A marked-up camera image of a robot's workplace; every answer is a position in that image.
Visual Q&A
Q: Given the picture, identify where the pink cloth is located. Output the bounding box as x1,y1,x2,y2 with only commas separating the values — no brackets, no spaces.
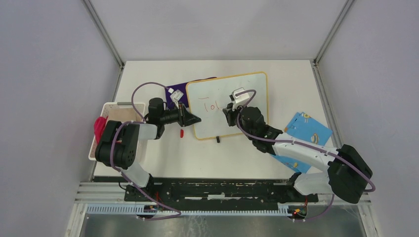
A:
93,117,108,144

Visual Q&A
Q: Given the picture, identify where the white plastic basket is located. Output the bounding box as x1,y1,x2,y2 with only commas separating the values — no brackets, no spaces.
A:
88,102,133,160

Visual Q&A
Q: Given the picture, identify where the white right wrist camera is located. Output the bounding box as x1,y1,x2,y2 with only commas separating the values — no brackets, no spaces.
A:
229,87,251,110

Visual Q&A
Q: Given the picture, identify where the yellow framed whiteboard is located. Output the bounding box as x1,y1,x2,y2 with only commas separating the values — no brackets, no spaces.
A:
186,72,269,140

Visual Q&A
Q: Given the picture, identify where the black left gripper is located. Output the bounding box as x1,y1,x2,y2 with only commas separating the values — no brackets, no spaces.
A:
160,102,201,127

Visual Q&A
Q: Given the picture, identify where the aluminium corner post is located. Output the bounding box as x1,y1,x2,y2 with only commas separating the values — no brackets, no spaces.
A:
313,0,356,66
81,0,125,69

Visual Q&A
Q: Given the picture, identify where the aluminium left corner post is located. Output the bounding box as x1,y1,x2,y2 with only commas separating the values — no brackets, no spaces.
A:
81,0,125,69

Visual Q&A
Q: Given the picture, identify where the blue cartoon astronaut cloth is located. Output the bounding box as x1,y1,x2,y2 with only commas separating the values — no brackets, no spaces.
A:
272,112,333,173

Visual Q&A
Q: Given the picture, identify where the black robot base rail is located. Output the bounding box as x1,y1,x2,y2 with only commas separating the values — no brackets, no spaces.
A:
144,177,319,211

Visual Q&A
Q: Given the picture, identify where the beige folded cloth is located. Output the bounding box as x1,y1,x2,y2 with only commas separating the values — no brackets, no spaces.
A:
107,108,143,123

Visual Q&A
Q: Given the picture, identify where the purple cloth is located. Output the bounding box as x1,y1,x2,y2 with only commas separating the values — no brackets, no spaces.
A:
165,77,217,110

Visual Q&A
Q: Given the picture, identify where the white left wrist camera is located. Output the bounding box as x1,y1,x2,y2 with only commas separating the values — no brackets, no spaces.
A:
168,88,184,107

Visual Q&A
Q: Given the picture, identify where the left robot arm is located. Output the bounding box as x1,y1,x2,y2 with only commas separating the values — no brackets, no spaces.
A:
95,97,202,201

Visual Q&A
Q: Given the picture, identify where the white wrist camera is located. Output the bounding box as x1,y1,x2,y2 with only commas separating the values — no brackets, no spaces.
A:
168,88,184,107
229,87,251,110

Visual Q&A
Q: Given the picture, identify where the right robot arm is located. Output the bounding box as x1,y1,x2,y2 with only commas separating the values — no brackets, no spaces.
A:
222,103,376,204

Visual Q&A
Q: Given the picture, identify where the aluminium right corner post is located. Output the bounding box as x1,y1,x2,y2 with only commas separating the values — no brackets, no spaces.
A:
313,0,356,66

